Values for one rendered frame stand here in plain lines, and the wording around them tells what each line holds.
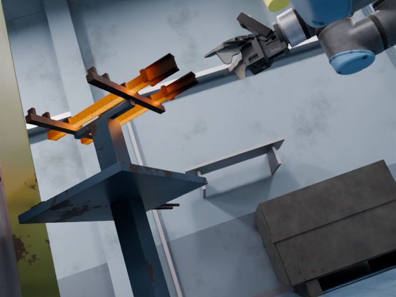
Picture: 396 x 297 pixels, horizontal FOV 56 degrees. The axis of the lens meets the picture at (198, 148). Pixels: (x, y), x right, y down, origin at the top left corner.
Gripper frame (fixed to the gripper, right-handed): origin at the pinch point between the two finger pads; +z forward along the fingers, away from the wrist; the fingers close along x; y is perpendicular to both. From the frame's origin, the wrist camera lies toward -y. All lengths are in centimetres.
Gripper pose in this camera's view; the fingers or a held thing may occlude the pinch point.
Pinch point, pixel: (214, 65)
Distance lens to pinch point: 106.7
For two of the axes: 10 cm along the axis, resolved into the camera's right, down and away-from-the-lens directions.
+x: 4.3, 1.5, 8.9
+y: 3.2, 9.0, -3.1
